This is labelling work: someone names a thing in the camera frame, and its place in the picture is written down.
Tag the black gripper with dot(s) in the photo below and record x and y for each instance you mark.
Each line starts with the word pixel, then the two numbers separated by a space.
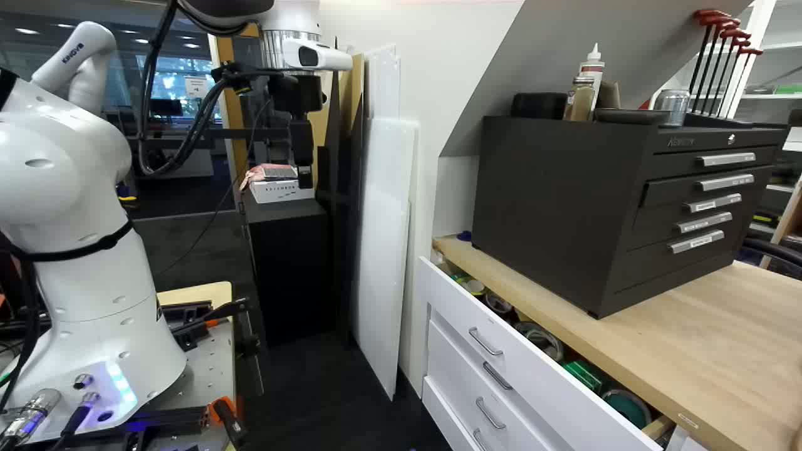
pixel 293 94

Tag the white shallow cabinet drawer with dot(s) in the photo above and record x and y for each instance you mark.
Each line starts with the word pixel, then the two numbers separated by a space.
pixel 542 370

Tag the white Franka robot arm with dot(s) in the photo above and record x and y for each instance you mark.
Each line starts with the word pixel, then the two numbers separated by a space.
pixel 65 208

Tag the white drawer cabinet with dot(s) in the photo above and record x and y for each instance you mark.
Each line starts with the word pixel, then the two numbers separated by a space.
pixel 451 358

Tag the white deep cabinet drawer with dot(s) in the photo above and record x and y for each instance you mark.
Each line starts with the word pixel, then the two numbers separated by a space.
pixel 451 412

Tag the white and pink box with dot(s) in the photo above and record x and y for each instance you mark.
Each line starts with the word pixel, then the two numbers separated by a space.
pixel 276 183

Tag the small white panel board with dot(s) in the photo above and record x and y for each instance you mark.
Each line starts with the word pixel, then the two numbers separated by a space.
pixel 382 80

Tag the large white panel board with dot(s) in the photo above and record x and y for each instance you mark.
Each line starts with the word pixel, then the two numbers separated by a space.
pixel 387 252

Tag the black table clamp bar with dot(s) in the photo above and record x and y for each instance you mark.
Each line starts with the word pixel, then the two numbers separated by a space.
pixel 199 320

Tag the black block on chest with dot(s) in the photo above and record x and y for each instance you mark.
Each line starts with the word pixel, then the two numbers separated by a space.
pixel 539 107

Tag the black metal tool chest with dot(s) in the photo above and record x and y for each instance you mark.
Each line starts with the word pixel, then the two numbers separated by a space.
pixel 560 208

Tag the tan glue bottle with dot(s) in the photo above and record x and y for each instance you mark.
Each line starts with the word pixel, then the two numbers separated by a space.
pixel 577 102

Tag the black tape roll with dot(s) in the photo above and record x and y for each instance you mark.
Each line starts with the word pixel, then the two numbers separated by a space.
pixel 547 341

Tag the silver metal can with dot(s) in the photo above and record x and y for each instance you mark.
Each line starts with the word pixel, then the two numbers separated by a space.
pixel 673 107

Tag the green tape roll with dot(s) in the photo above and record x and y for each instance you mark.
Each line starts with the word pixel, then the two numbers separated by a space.
pixel 627 407

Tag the black office chair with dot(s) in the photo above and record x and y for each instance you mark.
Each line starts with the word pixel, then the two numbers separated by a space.
pixel 772 247

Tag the white shelf unit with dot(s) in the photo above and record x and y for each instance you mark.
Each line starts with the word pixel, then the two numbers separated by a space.
pixel 778 59

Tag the black pedestal cabinet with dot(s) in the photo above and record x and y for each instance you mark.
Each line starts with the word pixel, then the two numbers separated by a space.
pixel 288 266

